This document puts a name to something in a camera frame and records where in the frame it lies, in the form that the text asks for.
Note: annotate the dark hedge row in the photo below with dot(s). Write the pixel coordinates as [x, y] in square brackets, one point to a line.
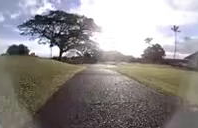
[75, 60]

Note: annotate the dark asphalt path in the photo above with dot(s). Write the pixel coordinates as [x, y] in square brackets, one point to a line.
[100, 100]

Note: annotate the huge spreading tree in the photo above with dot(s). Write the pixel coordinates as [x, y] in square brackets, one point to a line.
[60, 28]

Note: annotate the small palm tree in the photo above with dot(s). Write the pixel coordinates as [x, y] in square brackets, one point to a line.
[148, 40]

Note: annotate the dark round tree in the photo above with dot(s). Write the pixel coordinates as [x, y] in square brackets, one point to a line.
[153, 53]

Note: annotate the green grass lawn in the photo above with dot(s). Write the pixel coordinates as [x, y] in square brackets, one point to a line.
[20, 76]
[160, 78]

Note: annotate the dark bushy tree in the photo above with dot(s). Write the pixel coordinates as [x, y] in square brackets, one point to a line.
[17, 50]

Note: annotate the tall thin palm tree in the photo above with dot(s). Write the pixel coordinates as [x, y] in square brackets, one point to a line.
[175, 30]

